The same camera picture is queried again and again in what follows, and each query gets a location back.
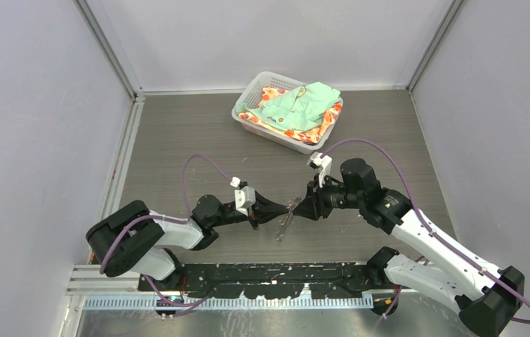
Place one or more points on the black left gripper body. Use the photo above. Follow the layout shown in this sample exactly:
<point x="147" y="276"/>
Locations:
<point x="249" y="216"/>

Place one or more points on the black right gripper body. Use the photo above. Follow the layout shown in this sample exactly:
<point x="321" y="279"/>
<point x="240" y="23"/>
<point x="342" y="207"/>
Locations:
<point x="324" y="197"/>

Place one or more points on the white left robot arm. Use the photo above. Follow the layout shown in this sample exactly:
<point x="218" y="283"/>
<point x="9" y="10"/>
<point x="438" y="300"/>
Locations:
<point x="138" y="239"/>

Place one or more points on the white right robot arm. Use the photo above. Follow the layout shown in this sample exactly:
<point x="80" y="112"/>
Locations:
<point x="484" y="296"/>

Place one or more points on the orange floral cloth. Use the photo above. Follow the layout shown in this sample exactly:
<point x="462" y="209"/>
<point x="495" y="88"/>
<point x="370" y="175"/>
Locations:
<point x="311" y="132"/>

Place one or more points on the green cloth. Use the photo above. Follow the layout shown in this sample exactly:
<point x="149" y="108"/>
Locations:
<point x="292" y="104"/>

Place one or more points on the white plastic basket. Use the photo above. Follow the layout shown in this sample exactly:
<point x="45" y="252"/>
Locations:
<point x="289" y="112"/>

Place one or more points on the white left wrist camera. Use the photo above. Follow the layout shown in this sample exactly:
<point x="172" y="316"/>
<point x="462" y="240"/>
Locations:
<point x="244" y="199"/>

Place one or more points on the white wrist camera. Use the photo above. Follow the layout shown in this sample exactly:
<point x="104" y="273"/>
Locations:
<point x="322" y="163"/>
<point x="244" y="199"/>

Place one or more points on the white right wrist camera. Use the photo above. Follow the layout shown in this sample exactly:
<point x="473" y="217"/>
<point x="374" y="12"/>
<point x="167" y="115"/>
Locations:
<point x="322" y="163"/>

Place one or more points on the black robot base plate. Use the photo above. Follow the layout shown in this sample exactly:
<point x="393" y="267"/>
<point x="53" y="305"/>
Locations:
<point x="274" y="280"/>

